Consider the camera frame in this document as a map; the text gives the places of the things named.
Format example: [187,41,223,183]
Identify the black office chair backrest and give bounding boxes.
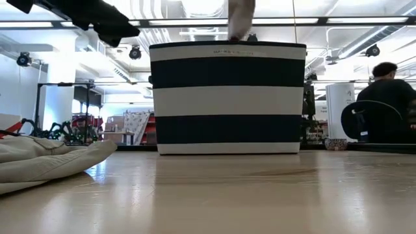
[340,99,404,143]

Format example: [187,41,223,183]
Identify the background robot arms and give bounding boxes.
[18,118,100,144]

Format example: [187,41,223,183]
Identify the overhead black frame bar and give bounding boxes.
[0,16,416,29]

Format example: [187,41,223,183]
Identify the navy white striped fabric basket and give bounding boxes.
[148,40,307,155]

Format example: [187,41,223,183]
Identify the white cylinder appliance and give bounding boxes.
[326,83,356,141]

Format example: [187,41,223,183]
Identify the white patterned hanging cloth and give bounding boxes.
[123,111,151,146]

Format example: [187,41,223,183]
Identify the black ceiling spotlight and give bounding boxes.
[129,45,142,60]
[16,51,33,68]
[365,44,381,58]

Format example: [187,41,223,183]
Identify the red storage shelf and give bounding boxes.
[140,112,158,146]

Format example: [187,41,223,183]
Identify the khaki garment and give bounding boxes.
[0,135,118,196]

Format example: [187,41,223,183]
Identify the person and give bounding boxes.
[356,61,416,144]

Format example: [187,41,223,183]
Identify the black metal stand frame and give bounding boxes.
[34,82,96,144]

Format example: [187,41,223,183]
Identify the black background equipment stand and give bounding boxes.
[301,73,319,144]

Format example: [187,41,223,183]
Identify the cream red-striped maroon-toe sock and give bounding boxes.
[227,0,257,42]

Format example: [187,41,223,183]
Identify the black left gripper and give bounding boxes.
[48,0,141,48]

